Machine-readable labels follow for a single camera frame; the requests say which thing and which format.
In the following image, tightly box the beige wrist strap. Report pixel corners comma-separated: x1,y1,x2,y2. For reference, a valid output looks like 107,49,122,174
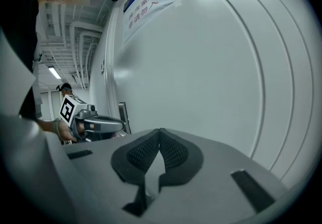
52,118,63,141

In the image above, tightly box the pale grey harness strap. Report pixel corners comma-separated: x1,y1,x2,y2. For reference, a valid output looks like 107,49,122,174
0,26,38,118

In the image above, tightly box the taped paper door sign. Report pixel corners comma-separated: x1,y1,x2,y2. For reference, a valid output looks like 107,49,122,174
122,0,195,44

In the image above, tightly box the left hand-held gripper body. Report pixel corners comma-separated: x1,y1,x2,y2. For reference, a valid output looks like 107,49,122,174
59,95,99,143

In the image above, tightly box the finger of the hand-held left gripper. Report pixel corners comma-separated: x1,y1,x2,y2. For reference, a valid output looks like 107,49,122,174
84,115,127,133

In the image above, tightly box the person's left forearm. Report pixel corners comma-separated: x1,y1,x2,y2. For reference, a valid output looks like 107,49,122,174
37,118,57,133

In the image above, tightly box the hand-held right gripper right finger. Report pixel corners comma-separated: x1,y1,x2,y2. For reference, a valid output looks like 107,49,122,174
144,128,289,224

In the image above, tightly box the person's left hand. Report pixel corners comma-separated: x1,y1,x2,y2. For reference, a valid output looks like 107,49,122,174
59,121,96,143

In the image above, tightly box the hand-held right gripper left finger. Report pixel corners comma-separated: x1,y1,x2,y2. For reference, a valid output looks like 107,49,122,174
62,128,162,224

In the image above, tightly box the steel door lock handle plate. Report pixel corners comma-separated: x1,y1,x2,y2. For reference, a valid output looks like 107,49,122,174
117,102,132,138

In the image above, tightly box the ceiling light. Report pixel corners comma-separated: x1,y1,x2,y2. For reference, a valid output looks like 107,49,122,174
47,65,62,80

